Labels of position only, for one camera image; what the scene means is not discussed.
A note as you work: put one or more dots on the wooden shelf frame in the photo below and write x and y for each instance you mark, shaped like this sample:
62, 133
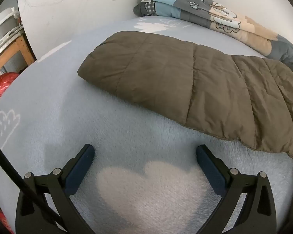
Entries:
22, 46

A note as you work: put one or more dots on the brown puffer jacket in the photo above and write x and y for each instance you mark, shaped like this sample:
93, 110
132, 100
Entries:
185, 82

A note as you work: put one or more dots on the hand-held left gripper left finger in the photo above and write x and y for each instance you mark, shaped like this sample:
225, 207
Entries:
80, 168

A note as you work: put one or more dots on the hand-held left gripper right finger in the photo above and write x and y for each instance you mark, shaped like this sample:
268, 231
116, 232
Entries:
210, 170

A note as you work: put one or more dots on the red plastic bag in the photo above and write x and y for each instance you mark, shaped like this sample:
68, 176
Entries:
2, 85
2, 221

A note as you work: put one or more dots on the patchwork cartoon print quilt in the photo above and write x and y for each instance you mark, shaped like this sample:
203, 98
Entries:
185, 7

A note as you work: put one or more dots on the white plastic container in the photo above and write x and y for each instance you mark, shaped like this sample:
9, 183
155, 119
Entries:
5, 22

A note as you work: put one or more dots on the light blue fleece blanket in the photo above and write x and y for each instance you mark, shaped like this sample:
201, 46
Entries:
112, 126

